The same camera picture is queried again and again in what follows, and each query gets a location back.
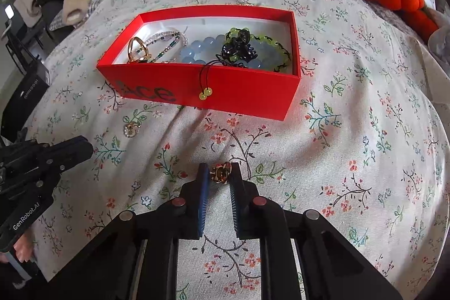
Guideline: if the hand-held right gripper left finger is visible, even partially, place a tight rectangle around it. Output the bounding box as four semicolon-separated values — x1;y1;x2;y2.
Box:
47;162;212;300

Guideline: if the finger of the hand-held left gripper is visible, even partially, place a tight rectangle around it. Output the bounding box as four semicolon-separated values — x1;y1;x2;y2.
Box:
45;136;94;170

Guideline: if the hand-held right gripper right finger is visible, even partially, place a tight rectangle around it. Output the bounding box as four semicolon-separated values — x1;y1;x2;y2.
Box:
229;162;405;300

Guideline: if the small gold ring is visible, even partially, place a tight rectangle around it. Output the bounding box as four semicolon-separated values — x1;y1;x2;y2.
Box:
210;162;233;184
124;122;141;139

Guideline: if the red cardboard box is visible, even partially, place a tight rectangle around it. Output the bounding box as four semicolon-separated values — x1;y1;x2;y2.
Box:
96;5;302;121

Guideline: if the gold openwork ring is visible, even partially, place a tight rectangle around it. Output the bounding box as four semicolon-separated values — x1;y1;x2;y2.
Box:
127;36;155;63

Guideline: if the green seed bead bracelet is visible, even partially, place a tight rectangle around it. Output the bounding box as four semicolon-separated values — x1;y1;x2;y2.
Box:
149;36;183;63

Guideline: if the clear beaded bracelet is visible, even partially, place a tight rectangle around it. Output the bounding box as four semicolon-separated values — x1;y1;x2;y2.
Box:
144;28;188;63

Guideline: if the blue beaded bracelet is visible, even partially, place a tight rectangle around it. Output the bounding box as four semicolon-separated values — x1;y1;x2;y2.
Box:
179;34;282;72

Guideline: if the green bracelet with dark beads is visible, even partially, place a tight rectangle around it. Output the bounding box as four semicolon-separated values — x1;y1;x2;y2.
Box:
199;26;292;101

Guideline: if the person's left hand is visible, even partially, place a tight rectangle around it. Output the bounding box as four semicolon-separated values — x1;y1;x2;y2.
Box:
14;235;37;263

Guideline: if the black cardboard box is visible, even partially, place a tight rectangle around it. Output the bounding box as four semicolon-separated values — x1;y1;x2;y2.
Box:
3;59;50;142

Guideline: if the black metal rack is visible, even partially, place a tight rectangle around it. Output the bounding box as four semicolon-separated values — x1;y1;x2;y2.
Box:
0;22;46;65

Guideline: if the floral bed sheet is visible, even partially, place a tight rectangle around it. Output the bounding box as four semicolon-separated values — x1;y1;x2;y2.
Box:
21;0;450;300

